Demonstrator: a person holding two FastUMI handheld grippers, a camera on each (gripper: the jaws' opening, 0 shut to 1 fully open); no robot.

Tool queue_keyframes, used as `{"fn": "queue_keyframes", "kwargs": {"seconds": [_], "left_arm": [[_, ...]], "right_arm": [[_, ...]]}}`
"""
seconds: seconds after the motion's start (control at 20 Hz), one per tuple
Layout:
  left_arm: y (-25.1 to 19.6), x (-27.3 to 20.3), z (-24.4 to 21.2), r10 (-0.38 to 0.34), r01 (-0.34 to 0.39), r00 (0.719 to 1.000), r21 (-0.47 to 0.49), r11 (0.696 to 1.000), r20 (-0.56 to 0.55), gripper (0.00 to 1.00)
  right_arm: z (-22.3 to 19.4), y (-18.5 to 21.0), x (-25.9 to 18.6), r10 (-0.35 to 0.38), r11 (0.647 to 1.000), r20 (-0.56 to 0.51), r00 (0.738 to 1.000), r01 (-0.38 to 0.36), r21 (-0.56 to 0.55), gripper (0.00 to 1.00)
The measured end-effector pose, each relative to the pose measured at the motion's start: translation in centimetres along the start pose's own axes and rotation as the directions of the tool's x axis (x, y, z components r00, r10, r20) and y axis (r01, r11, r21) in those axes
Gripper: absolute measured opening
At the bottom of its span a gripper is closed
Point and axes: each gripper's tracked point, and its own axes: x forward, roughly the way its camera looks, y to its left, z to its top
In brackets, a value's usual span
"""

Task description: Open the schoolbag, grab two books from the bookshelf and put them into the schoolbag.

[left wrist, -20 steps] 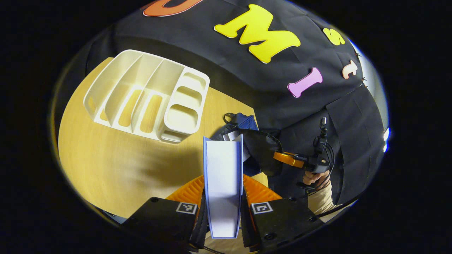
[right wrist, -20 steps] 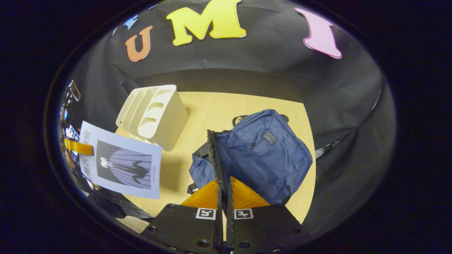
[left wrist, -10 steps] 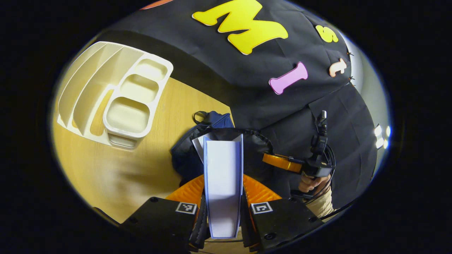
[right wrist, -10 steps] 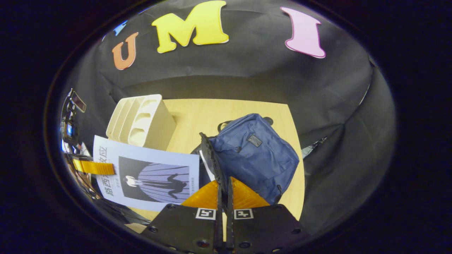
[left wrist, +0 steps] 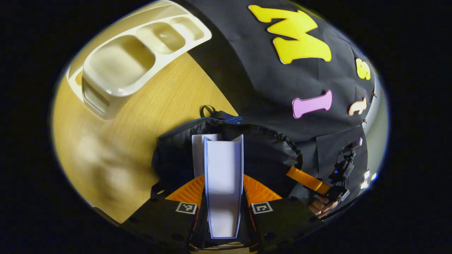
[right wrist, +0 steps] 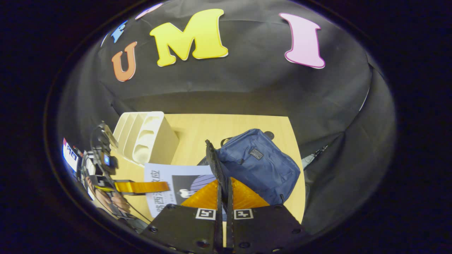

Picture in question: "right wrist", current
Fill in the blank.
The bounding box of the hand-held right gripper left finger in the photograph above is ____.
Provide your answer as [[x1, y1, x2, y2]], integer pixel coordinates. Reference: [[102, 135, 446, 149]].
[[147, 178, 224, 254]]

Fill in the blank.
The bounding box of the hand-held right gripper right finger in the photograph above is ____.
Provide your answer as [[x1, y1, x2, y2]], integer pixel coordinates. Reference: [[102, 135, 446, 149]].
[[226, 176, 306, 254]]

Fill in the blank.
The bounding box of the grey book dark picture cover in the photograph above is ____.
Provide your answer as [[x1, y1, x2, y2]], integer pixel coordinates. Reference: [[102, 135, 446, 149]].
[[144, 163, 216, 218]]

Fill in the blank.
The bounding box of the white plastic bookshelf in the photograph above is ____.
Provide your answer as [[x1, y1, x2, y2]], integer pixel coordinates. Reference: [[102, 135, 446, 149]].
[[112, 111, 180, 165]]

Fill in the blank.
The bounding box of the blue schoolbag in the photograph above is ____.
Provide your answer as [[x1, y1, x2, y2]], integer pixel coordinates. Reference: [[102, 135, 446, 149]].
[[198, 128, 301, 206]]

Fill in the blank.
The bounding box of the blue white printed panel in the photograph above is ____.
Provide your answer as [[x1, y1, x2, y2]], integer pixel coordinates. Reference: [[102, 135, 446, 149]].
[[63, 138, 83, 173]]

